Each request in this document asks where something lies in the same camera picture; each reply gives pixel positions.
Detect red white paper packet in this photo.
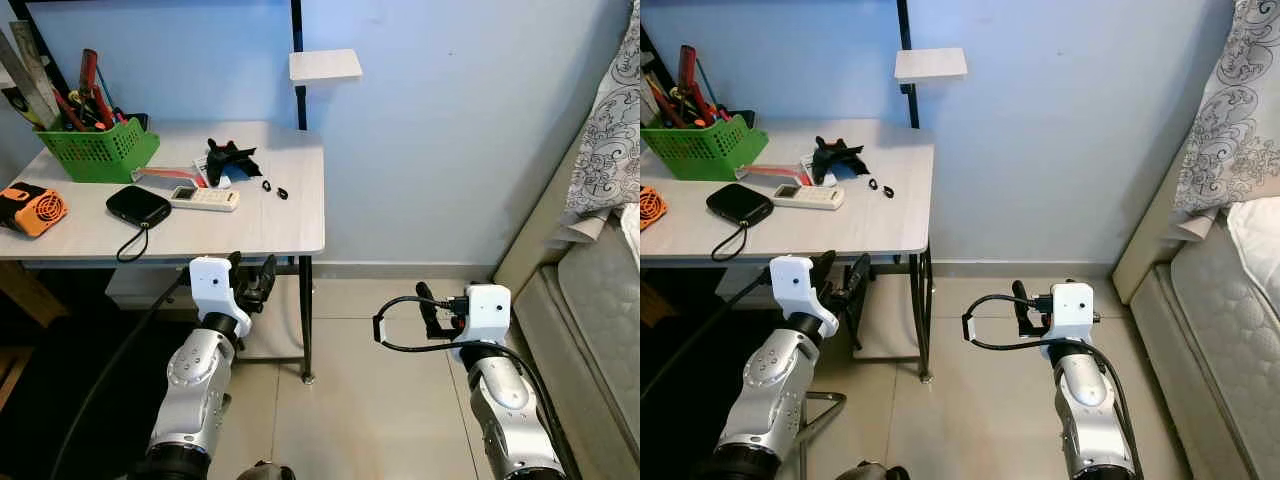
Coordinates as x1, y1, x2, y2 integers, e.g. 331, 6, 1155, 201
134, 164, 211, 188
741, 163, 813, 186

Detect white remote control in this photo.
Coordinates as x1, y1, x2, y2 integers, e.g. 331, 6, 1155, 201
771, 184, 847, 212
167, 186, 242, 214

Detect black power bank with strap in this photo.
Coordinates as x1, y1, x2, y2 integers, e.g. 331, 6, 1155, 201
105, 184, 174, 264
705, 182, 776, 264

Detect brown wooden furniture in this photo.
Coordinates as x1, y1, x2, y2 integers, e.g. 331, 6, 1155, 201
640, 280, 668, 333
0, 260, 47, 413

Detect white bedsheet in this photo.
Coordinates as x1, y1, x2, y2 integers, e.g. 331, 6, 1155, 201
618, 203, 641, 263
1226, 196, 1280, 293

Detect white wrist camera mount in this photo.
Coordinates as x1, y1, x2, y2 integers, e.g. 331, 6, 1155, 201
189, 256, 253, 327
1040, 282, 1099, 347
455, 285, 513, 347
769, 255, 841, 339

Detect black glove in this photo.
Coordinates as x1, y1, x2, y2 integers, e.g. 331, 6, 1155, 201
811, 136, 868, 187
204, 138, 264, 189

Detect red handled pliers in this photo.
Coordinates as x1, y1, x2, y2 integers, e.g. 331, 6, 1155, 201
675, 44, 717, 126
77, 47, 117, 129

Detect steel ruler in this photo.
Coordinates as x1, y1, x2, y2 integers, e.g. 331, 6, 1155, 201
9, 20, 64, 132
640, 55, 668, 129

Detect chrome tube stool frame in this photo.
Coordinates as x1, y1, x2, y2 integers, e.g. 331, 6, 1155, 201
795, 391, 848, 480

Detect white wood desk black frame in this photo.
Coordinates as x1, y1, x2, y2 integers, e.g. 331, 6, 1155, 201
0, 0, 327, 387
640, 0, 937, 387

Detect beige bed frame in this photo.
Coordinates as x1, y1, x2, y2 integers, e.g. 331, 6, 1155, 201
492, 122, 603, 480
1111, 150, 1253, 480

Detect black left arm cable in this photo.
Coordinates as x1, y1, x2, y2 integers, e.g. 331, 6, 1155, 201
640, 272, 772, 403
48, 270, 193, 480

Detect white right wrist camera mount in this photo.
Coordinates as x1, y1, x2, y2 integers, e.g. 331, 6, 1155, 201
1040, 282, 1099, 347
455, 285, 513, 347

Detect orange black fan device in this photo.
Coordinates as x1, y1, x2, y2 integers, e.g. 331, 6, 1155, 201
640, 186, 669, 232
0, 182, 70, 239

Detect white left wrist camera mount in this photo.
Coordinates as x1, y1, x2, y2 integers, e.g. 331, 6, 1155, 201
189, 256, 253, 327
769, 255, 841, 339

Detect green plastic basket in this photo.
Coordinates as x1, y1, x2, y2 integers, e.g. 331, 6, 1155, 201
36, 114, 161, 185
641, 112, 758, 183

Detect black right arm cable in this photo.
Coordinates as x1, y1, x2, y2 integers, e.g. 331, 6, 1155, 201
372, 293, 583, 480
961, 292, 1146, 480

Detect quilted beige mattress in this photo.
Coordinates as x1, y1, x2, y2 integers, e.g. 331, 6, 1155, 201
1163, 212, 1280, 480
538, 208, 641, 480

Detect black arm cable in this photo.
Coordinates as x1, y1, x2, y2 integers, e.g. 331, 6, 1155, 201
48, 270, 193, 480
640, 272, 772, 403
372, 293, 583, 480
961, 292, 1146, 480

